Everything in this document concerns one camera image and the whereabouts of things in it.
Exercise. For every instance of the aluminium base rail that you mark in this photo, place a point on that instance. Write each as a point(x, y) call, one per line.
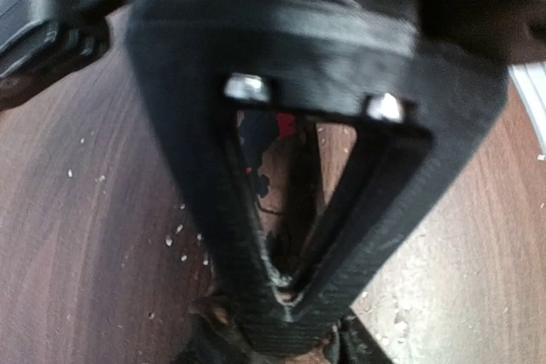
point(530, 81)

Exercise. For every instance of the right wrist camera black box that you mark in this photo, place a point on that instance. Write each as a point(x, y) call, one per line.
point(42, 41)

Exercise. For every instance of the dark red patterned tie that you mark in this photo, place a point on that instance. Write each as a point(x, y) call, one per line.
point(284, 169)

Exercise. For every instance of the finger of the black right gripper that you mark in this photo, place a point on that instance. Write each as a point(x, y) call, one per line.
point(420, 109)

